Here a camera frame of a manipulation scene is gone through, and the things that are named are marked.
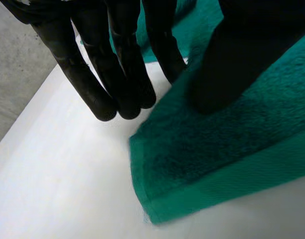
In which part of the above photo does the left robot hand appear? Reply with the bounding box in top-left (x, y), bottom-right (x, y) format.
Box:
top-left (0, 0), bottom-right (305, 122)

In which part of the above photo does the teal towel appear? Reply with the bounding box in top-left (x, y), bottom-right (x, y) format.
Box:
top-left (108, 0), bottom-right (305, 226)

